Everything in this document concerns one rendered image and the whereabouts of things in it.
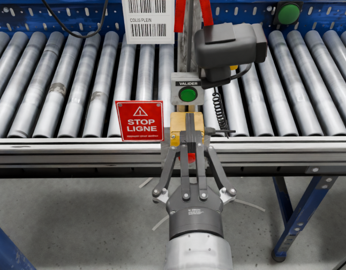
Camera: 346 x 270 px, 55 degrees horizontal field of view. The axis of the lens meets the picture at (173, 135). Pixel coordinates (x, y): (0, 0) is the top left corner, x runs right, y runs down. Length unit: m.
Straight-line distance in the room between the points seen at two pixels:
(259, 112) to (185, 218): 0.54
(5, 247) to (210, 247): 0.23
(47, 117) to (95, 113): 0.13
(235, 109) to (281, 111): 0.13
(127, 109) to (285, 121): 0.43
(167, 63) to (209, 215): 0.69
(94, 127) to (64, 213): 0.82
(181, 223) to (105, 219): 1.15
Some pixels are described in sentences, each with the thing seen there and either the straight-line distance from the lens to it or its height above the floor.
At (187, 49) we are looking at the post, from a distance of 0.63.
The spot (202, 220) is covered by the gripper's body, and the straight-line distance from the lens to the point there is 0.45.
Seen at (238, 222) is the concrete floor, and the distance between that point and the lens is 1.58.
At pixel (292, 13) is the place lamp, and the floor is 0.82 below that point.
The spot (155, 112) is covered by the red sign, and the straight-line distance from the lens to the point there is 0.72.
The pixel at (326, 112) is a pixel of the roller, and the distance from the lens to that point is 1.00.
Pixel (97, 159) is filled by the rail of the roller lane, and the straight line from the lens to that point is 0.88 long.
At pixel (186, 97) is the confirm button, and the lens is 0.66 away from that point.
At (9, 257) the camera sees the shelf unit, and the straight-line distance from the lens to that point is 0.35.
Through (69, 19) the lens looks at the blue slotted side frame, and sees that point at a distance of 1.30.
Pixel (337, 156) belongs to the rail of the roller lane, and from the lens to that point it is 0.96.
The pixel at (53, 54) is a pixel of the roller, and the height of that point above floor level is 0.74.
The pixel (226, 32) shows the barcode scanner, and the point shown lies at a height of 1.09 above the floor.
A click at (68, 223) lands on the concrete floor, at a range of 1.62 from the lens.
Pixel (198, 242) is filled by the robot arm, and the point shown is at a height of 0.99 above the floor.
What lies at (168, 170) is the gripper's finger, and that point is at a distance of 0.52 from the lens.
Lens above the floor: 1.39
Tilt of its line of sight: 49 degrees down
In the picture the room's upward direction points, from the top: straight up
